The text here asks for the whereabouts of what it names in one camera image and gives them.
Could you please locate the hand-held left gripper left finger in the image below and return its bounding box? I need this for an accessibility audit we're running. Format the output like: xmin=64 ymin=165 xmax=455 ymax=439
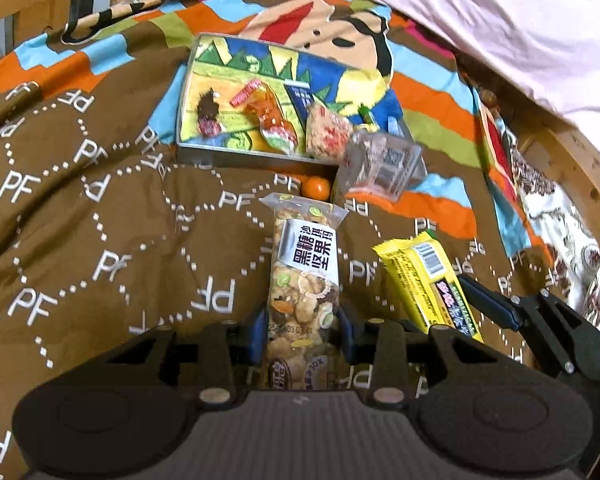
xmin=97 ymin=310 xmax=266 ymax=407

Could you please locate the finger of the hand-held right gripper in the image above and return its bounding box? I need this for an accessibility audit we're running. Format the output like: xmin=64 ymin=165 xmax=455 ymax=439
xmin=457 ymin=274 xmax=588 ymax=377

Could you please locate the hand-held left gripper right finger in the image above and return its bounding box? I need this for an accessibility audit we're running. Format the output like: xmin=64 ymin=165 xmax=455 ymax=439
xmin=336 ymin=307 xmax=511 ymax=407

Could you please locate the yellow snack bar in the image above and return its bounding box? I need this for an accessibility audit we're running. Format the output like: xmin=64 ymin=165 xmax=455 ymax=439
xmin=372 ymin=230 xmax=483 ymax=343

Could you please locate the clear nut bar packet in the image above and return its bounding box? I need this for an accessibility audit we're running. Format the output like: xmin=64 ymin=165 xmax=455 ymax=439
xmin=259 ymin=192 xmax=350 ymax=391

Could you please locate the white clear snack packet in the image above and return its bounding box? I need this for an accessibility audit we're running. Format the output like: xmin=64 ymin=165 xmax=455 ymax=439
xmin=332 ymin=130 xmax=428 ymax=206

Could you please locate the rice cracker packet red print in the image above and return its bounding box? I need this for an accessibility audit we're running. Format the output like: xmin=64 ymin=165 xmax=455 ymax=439
xmin=305 ymin=102 xmax=354 ymax=166

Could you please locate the blue white snack packet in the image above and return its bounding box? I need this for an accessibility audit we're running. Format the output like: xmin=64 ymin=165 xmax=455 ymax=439
xmin=285 ymin=80 xmax=317 ymax=117

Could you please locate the colourful printed metal tin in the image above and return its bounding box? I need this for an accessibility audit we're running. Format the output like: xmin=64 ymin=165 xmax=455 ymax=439
xmin=175 ymin=32 xmax=416 ymax=168

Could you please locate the small orange fruit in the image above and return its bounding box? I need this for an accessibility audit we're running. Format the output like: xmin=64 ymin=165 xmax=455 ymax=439
xmin=301 ymin=175 xmax=331 ymax=202

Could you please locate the brown printed blanket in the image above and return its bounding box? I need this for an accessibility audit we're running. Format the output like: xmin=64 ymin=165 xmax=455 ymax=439
xmin=0 ymin=0 xmax=551 ymax=480

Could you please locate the orange clear snack packet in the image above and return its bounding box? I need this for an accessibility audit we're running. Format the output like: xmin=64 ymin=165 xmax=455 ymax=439
xmin=229 ymin=79 xmax=302 ymax=157

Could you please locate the dark dried plum packet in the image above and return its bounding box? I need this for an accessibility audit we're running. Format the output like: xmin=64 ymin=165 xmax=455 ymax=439
xmin=196 ymin=87 xmax=222 ymax=138

